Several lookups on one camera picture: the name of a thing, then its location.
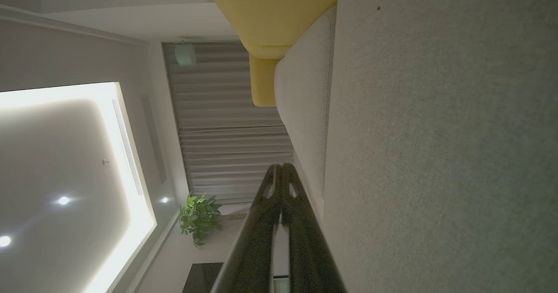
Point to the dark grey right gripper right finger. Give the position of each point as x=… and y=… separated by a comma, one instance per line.
x=305, y=240

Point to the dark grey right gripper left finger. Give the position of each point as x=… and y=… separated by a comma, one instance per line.
x=257, y=223

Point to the green potted plant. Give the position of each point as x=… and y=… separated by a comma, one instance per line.
x=199, y=219

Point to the grey pleated curtain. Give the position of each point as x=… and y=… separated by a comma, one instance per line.
x=226, y=123

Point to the grey fabric sofa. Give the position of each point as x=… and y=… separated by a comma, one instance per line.
x=436, y=131

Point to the pale green round lamp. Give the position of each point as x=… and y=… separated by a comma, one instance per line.
x=185, y=54

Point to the large yellow cushion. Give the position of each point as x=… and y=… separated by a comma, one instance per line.
x=270, y=9

